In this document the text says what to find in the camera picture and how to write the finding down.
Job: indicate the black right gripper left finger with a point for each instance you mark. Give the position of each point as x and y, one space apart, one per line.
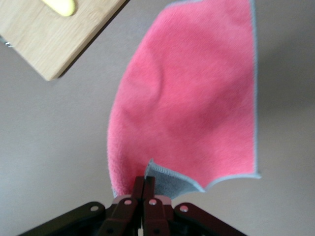
118 216

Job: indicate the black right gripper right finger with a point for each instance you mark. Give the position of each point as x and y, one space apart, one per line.
157 216

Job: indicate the pink microfibre cloth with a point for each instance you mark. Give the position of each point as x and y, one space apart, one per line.
192 86

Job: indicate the brown table cover sheet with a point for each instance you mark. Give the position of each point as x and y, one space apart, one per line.
49 147

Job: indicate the wooden cutting board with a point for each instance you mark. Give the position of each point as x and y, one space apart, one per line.
49 41

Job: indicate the yellow plastic knife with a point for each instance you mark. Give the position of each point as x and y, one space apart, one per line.
62 7

